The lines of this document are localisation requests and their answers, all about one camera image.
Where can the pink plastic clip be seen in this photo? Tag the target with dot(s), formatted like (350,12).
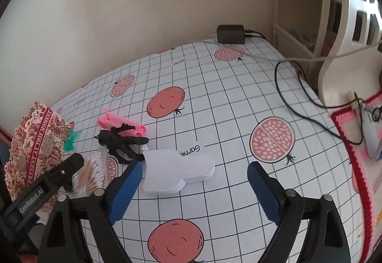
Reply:
(104,121)

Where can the white foam piece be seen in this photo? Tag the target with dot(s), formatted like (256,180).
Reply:
(173,170)

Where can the smartphone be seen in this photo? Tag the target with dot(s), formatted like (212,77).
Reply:
(374,140)

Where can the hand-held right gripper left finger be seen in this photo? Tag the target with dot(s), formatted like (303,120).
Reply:
(125,191)

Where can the green plastic clip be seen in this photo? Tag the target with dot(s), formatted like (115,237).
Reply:
(71,142)

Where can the bundle of cotton swabs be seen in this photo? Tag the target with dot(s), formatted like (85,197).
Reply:
(89,173)

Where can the pink floral storage box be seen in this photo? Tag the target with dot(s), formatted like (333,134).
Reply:
(35,137)

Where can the black power adapter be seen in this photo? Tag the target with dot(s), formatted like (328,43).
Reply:
(230,34)

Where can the black claw hair clip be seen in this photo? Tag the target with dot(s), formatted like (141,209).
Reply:
(107,137)

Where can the checked pomegranate cloth desktop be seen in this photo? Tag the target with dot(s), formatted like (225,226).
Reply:
(223,102)

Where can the white desk shelf organizer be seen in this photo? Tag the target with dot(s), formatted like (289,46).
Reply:
(334,78)

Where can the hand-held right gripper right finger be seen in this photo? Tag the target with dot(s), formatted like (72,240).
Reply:
(265,191)

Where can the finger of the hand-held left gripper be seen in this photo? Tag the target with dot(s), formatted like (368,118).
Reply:
(67,169)

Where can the pink red crochet mat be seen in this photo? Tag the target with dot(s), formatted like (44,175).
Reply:
(358,167)

